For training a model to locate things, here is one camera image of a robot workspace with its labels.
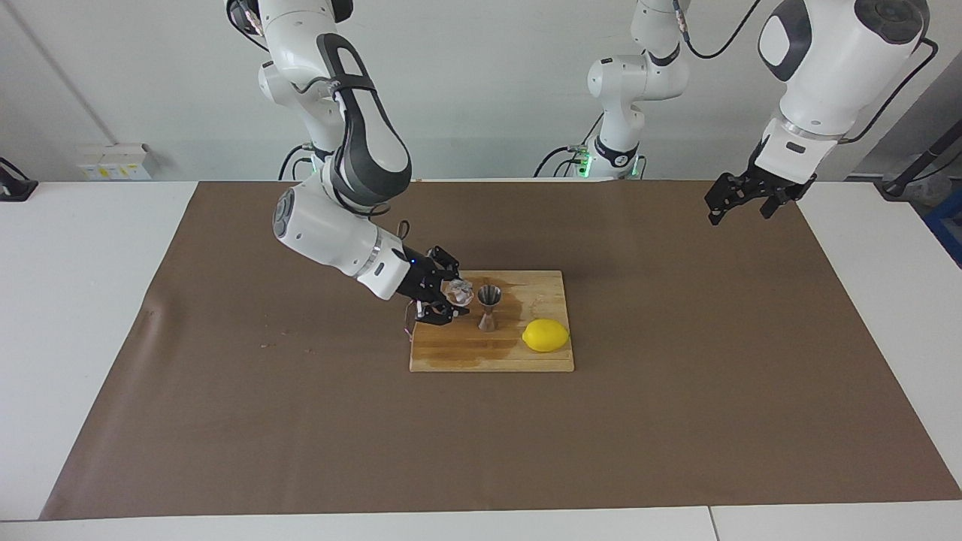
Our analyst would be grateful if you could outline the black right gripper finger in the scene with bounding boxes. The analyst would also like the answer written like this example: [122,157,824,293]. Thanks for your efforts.
[428,245,461,284]
[415,299,472,327]

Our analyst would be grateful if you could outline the steel double jigger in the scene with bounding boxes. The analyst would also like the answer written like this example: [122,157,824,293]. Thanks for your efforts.
[476,284,503,333]

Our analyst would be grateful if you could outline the wooden cutting board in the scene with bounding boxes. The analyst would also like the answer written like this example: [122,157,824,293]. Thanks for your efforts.
[403,270,576,373]

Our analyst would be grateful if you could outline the yellow lemon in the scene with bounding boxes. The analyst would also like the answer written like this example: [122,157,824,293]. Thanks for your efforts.
[522,318,570,354]

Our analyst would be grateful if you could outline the brown table mat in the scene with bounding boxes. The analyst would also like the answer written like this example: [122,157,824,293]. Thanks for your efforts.
[39,179,962,521]

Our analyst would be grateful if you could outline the black stand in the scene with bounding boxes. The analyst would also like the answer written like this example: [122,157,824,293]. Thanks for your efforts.
[876,120,962,198]

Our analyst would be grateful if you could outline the blue crate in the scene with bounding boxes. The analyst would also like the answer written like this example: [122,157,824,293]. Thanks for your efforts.
[923,186,962,267]

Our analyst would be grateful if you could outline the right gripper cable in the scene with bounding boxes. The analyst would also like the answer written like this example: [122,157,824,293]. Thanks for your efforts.
[372,203,412,243]

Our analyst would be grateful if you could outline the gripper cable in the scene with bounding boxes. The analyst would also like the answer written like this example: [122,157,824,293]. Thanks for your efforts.
[372,203,412,243]
[671,0,940,145]

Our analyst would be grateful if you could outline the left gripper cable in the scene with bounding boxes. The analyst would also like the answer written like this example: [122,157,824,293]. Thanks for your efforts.
[671,0,940,145]

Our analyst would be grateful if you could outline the black left base cable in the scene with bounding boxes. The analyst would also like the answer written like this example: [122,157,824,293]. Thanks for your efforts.
[534,109,604,180]

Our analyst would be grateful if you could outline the black clamp mount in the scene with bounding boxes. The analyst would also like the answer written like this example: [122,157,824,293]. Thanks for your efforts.
[0,156,38,202]

